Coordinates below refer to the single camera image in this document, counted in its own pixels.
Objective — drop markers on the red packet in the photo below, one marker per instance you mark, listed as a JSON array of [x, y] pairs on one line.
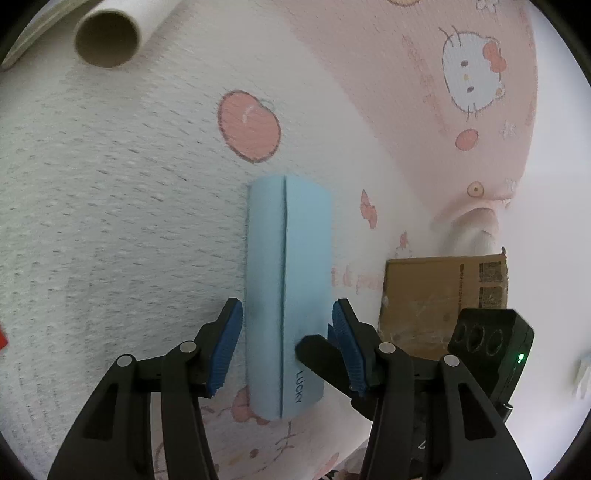
[[3, 336]]

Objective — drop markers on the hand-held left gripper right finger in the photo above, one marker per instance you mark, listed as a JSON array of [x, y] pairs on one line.
[[353, 350]]

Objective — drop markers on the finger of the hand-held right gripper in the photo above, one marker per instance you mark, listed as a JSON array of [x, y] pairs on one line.
[[318, 351]]

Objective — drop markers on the white book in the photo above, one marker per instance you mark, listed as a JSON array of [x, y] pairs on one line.
[[32, 32]]

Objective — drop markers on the light blue case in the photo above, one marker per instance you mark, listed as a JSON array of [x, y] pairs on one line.
[[288, 258]]

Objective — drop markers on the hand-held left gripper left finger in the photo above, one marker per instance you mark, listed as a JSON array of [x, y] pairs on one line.
[[226, 346]]

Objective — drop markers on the white printed bed sheet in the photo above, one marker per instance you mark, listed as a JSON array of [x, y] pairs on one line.
[[115, 207]]

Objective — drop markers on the white paper tube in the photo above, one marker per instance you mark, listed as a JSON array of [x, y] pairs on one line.
[[113, 32]]

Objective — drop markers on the brown cardboard box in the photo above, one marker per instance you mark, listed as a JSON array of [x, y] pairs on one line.
[[425, 295]]

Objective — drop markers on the pink cat print blanket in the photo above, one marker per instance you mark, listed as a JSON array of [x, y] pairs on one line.
[[369, 69]]

